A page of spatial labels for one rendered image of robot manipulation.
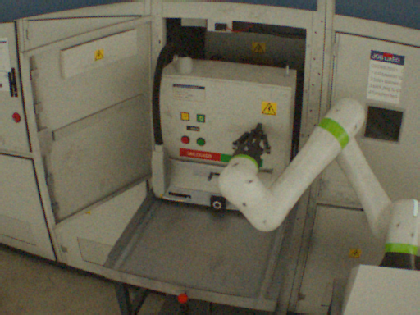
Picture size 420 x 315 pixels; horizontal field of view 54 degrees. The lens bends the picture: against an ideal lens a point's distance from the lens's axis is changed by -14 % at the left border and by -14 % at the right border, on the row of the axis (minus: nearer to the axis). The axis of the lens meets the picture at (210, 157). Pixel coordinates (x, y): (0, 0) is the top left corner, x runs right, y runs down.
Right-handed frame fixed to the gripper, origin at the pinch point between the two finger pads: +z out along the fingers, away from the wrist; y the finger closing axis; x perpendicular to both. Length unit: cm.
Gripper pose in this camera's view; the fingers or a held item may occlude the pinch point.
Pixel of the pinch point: (257, 130)
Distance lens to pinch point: 164.8
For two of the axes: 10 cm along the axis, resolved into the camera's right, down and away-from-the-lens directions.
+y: 9.7, 1.3, -2.2
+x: 0.1, -8.7, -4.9
